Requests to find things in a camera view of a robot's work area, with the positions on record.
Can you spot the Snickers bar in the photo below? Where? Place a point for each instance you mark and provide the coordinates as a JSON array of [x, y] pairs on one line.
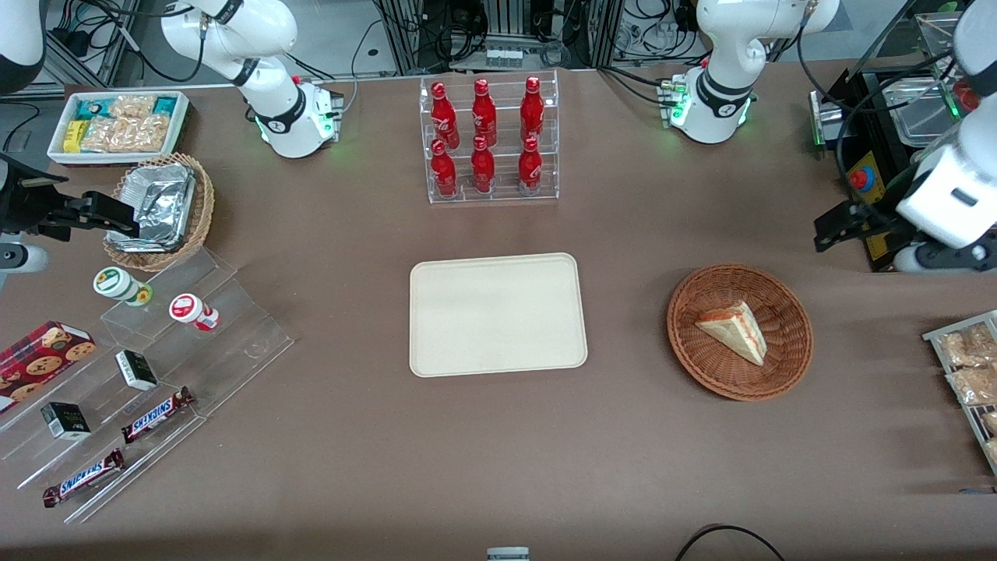
[[82, 478], [156, 415]]

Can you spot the white rectangular snack bin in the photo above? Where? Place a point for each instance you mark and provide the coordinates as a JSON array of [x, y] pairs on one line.
[[56, 152]]

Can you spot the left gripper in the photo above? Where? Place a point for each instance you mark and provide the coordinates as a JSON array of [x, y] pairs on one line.
[[874, 220]]

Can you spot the clear acrylic stepped display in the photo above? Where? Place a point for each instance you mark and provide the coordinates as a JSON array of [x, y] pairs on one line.
[[226, 351]]

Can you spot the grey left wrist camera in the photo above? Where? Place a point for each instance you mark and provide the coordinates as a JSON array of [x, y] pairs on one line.
[[946, 259]]

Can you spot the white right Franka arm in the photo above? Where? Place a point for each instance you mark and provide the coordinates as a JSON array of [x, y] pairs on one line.
[[269, 89]]

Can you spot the clear acrylic bottle rack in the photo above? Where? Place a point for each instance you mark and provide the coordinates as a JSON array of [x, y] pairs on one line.
[[505, 191]]

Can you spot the black hot food case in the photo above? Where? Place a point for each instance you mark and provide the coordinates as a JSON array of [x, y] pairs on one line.
[[872, 156]]

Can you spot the silver foil pack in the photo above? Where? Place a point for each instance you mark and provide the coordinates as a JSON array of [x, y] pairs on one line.
[[160, 222], [152, 178]]

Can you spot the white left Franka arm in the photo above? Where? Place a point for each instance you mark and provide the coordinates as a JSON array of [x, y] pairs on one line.
[[724, 78]]

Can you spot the clear peanut snack bag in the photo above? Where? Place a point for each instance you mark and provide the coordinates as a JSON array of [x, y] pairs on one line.
[[125, 136], [132, 107]]

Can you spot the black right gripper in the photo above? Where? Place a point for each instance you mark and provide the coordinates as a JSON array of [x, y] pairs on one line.
[[29, 207]]

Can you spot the light wicker basket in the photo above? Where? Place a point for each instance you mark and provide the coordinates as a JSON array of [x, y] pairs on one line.
[[204, 210]]

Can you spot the red sausage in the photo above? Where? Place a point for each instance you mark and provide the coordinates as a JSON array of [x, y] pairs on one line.
[[968, 97]]

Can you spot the beige plastic tray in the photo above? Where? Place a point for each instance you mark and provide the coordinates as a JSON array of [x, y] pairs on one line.
[[498, 315]]

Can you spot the triangular sandwich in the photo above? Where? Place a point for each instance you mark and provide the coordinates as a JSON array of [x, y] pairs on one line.
[[736, 331]]

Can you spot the red cookie box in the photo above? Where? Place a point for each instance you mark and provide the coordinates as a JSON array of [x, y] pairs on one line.
[[43, 358]]

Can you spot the green lid cup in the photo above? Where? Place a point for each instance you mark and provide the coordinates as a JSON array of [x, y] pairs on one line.
[[115, 283]]

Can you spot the small grey device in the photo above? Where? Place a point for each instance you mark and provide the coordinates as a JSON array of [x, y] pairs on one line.
[[508, 554]]

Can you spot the aluminium equipment rack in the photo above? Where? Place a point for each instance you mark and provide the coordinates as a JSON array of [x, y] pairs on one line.
[[514, 23]]

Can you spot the silver box with green light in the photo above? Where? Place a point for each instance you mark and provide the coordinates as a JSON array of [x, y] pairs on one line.
[[826, 117]]

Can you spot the red lid cup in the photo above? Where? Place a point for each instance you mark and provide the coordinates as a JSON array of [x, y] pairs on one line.
[[187, 308]]

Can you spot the clear cracker snack bag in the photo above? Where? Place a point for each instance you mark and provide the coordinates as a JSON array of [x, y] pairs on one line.
[[974, 386], [991, 422], [970, 347]]

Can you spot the small black box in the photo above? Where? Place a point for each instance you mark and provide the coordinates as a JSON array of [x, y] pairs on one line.
[[137, 371], [66, 421]]

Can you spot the white power strip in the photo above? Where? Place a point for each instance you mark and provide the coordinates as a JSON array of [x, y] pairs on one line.
[[504, 58]]

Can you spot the yellow snack packet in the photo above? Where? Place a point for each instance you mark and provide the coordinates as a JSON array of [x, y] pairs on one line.
[[73, 136]]

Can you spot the red cola bottle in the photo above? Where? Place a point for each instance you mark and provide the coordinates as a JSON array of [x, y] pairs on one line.
[[484, 115], [444, 173], [483, 170], [532, 111], [443, 117], [530, 168]]

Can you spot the round brown wicker basket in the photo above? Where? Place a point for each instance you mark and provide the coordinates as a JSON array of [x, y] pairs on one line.
[[709, 366]]

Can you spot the teal snack packet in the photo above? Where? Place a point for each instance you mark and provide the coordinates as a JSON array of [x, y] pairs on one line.
[[92, 109], [165, 105]]

